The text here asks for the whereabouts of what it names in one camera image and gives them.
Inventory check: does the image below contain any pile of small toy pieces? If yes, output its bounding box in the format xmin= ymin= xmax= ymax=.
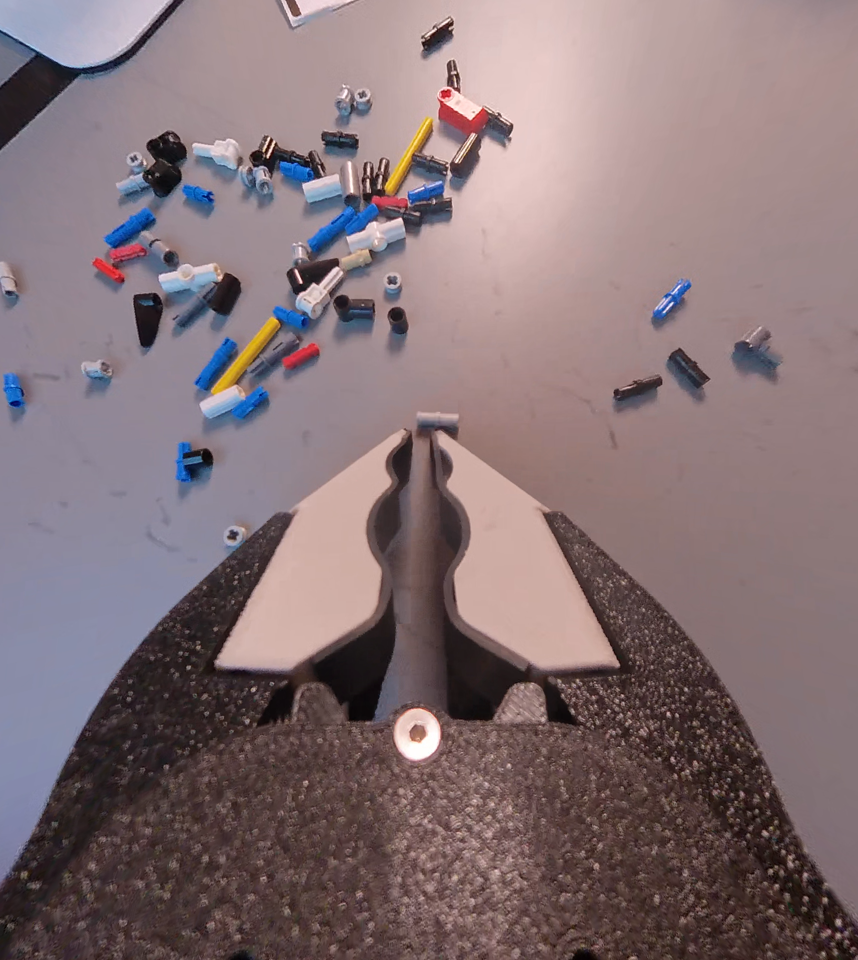
xmin=0 ymin=56 xmax=516 ymax=549

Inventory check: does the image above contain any blue toy pin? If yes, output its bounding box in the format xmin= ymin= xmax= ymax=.
xmin=652 ymin=277 xmax=694 ymax=320

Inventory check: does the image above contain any dark grey toy connector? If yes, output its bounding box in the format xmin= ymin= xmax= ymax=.
xmin=732 ymin=324 xmax=782 ymax=370

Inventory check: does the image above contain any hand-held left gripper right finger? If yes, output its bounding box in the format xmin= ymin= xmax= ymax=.
xmin=427 ymin=432 xmax=622 ymax=721

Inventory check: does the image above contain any red toy connector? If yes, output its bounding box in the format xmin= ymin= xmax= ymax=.
xmin=436 ymin=86 xmax=490 ymax=136

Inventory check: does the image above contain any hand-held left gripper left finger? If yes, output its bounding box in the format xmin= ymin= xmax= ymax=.
xmin=213 ymin=429 xmax=416 ymax=723

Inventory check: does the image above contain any white book stand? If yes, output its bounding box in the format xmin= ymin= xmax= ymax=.
xmin=0 ymin=0 xmax=184 ymax=72

